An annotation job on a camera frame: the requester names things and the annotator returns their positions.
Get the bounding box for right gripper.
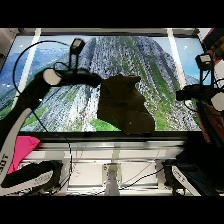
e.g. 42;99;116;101
175;83;215;102

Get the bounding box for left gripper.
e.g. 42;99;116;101
60;67;103;89

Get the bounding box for olive green pants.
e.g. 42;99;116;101
96;74;157;136

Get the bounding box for pink garment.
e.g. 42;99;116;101
7;135;41;175

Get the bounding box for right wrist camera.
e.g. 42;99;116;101
195;53;214;86

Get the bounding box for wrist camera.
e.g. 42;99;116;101
68;37;86;72
195;53;214;86

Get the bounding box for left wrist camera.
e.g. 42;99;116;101
68;37;86;72

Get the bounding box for black cable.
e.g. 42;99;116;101
12;39;73;98
31;111;74;193
119;165;168;190

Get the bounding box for silver frame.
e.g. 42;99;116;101
19;139;224;197

